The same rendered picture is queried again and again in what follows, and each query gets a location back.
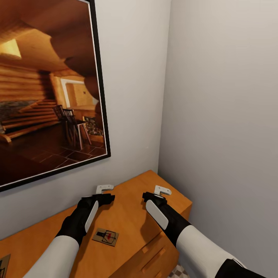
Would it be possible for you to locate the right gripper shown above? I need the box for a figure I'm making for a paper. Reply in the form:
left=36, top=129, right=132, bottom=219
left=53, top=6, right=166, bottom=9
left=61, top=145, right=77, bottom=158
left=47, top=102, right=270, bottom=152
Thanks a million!
left=142, top=192, right=154, bottom=202

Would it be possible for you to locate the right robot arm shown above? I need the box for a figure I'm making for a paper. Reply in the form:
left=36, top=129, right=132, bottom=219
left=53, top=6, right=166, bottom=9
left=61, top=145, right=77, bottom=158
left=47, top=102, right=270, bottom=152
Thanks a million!
left=142, top=185, right=266, bottom=278

